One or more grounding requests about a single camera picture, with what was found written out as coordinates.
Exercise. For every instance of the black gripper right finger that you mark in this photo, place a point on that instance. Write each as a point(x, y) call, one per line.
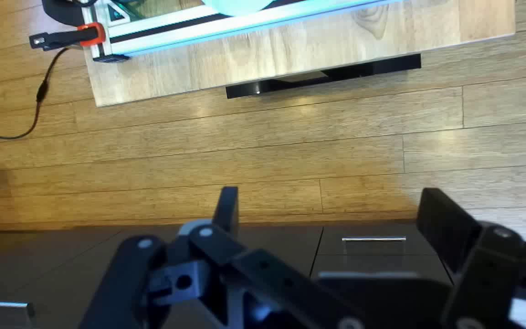
point(483, 268)

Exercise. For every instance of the wooden robot platform board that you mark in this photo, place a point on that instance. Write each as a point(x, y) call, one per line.
point(287, 56)

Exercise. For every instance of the black platform base bar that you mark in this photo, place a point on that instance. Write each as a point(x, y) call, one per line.
point(336, 72)

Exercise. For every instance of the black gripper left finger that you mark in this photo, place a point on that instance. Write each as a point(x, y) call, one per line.
point(238, 275)

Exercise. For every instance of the orange and black clamp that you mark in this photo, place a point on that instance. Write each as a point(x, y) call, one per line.
point(92, 36)

